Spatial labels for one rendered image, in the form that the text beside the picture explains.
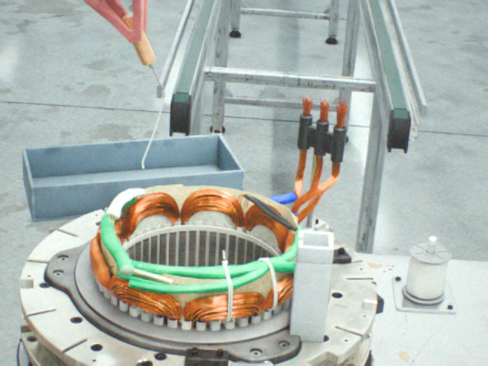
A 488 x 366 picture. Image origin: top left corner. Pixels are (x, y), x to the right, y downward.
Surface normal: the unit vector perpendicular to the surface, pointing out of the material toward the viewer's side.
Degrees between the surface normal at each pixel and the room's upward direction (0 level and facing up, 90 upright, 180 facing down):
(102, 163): 90
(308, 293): 90
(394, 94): 0
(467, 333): 0
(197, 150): 90
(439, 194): 0
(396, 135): 89
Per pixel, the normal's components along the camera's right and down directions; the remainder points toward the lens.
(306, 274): -0.05, 0.44
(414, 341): 0.06, -0.90
